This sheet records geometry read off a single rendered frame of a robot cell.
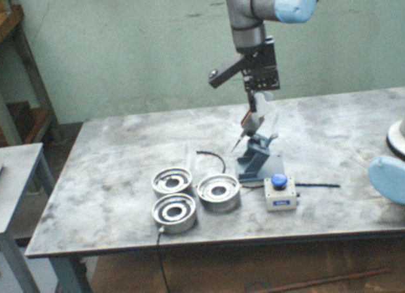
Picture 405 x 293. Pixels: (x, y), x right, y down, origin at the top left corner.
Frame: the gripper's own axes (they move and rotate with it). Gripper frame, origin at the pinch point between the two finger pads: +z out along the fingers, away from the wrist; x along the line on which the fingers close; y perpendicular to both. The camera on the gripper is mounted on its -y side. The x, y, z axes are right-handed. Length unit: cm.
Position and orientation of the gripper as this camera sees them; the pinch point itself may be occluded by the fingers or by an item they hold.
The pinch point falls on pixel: (254, 117)
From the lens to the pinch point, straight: 124.8
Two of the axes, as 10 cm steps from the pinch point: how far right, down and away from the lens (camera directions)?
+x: 0.2, -5.8, 8.2
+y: 9.8, -1.6, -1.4
